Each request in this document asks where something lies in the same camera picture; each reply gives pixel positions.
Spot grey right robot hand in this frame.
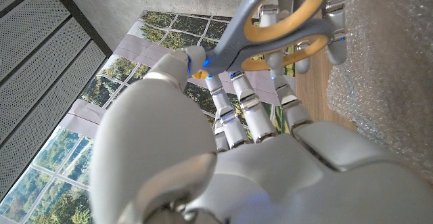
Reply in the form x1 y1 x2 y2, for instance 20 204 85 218
258 0 348 75

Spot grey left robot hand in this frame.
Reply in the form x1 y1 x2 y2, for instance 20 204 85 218
89 45 433 224

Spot scissors with orange grey handles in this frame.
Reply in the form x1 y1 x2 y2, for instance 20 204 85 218
192 0 334 80

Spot clear bubble wrap sheet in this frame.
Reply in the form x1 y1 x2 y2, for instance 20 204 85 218
326 0 433 184

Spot printed window forest backdrop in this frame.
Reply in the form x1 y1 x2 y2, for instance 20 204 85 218
0 9 298 224

